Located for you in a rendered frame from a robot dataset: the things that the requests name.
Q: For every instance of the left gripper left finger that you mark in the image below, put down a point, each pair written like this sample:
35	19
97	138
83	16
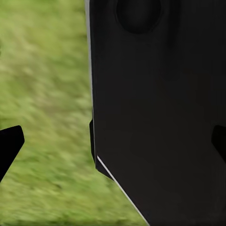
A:
11	141

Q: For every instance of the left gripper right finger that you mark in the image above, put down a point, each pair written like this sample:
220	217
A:
219	140

